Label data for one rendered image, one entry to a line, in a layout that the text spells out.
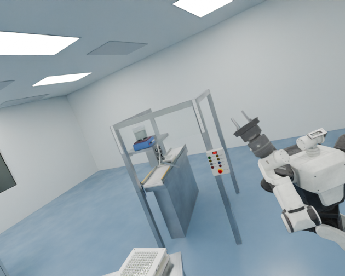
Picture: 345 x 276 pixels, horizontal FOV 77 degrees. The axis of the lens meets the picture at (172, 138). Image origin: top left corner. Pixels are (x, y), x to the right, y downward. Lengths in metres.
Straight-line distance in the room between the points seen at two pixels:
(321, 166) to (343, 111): 4.32
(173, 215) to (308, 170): 2.04
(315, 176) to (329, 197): 0.16
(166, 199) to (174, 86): 3.64
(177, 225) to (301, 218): 2.19
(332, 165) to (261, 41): 4.25
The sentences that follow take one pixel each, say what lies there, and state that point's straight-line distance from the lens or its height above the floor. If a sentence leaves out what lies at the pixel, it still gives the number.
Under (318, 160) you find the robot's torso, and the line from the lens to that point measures 1.30.
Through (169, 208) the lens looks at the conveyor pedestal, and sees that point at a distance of 2.94.
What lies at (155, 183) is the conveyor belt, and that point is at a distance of 2.66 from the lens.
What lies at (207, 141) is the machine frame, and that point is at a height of 1.25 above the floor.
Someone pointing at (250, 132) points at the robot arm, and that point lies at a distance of 1.01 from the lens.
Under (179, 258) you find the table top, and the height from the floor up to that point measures 0.89.
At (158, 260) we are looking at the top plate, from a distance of 1.41.
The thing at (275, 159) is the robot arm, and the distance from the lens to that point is 1.01.
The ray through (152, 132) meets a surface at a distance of 2.33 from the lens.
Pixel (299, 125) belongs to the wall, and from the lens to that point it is 5.53.
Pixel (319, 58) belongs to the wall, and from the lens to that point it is 5.35.
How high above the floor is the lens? 1.83
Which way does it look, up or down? 11 degrees down
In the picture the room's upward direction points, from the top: 19 degrees counter-clockwise
